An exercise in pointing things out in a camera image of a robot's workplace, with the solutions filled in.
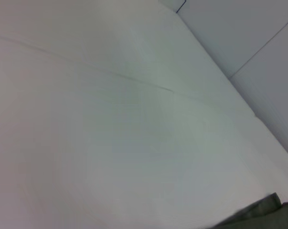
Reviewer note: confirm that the dark green FREE! t-shirt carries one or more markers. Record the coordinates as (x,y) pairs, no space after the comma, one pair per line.
(265,214)

